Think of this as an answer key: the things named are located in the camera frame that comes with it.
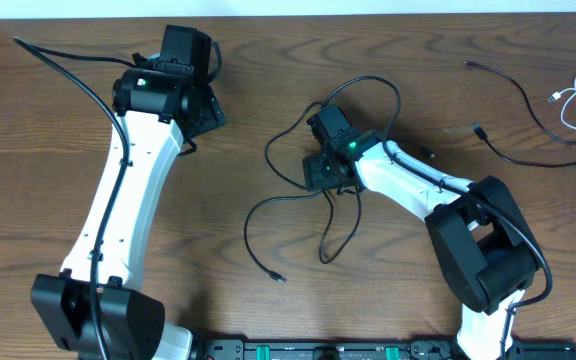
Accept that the black usb cable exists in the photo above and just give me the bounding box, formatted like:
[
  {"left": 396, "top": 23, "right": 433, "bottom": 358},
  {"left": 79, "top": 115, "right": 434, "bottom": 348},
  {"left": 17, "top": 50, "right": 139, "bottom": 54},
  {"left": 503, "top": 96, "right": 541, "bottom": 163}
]
[
  {"left": 462, "top": 60, "right": 576, "bottom": 169},
  {"left": 242, "top": 99, "right": 437, "bottom": 285}
]

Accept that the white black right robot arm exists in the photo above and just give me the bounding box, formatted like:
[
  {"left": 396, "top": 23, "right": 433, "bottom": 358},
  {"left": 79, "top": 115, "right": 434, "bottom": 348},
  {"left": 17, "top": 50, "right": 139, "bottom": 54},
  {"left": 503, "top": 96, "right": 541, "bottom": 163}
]
[{"left": 303, "top": 105, "right": 545, "bottom": 359}]

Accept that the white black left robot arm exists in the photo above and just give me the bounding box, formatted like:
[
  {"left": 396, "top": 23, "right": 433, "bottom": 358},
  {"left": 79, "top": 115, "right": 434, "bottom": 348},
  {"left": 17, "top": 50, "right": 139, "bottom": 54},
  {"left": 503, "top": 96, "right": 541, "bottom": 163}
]
[{"left": 31, "top": 25, "right": 225, "bottom": 359}]

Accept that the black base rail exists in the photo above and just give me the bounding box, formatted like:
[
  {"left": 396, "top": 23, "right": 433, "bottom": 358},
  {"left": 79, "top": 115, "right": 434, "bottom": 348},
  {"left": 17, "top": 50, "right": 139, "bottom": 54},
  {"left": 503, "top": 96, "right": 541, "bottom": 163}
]
[{"left": 191, "top": 338, "right": 576, "bottom": 360}]

